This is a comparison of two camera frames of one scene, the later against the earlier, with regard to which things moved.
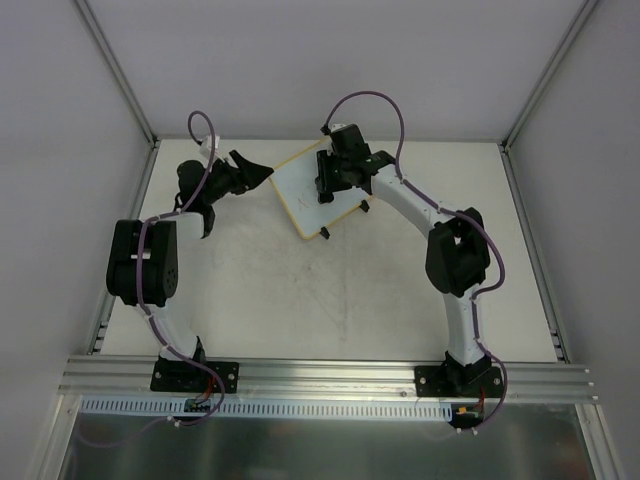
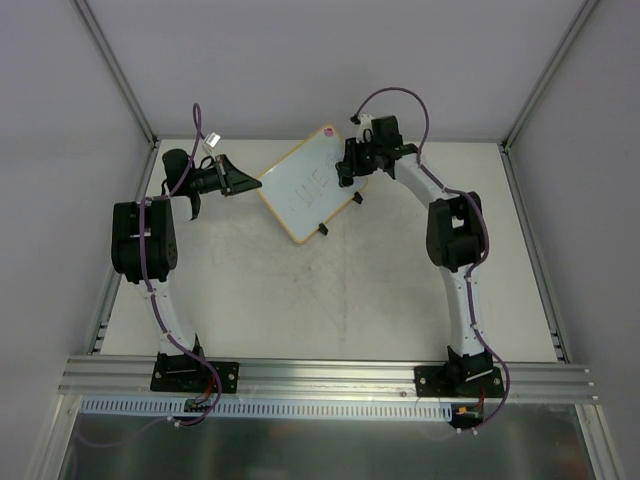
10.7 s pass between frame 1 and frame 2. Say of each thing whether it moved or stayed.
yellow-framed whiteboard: moved
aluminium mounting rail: stayed
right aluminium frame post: stayed
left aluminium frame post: stayed
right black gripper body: moved
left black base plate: stayed
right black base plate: stayed
